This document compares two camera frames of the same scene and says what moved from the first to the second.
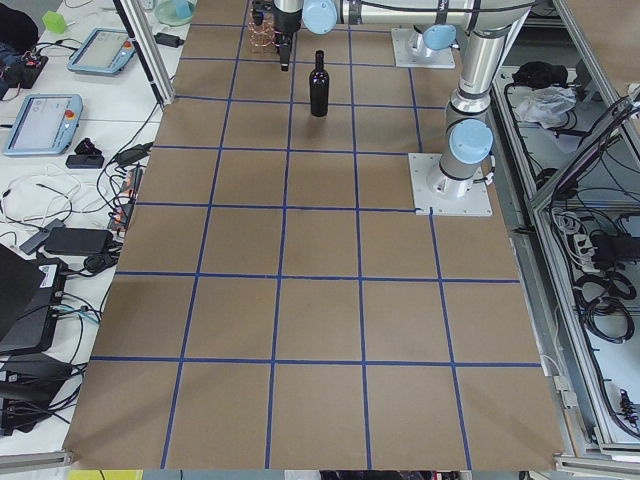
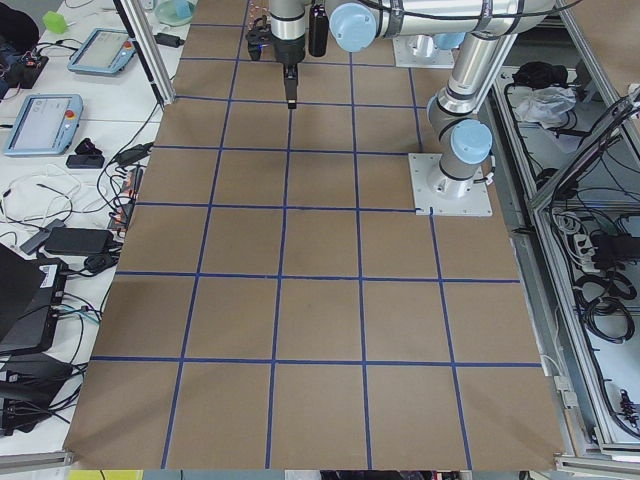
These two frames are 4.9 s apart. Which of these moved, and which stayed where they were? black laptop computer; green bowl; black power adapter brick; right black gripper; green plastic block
Moved: right black gripper
Stayed: black power adapter brick; green bowl; black laptop computer; green plastic block
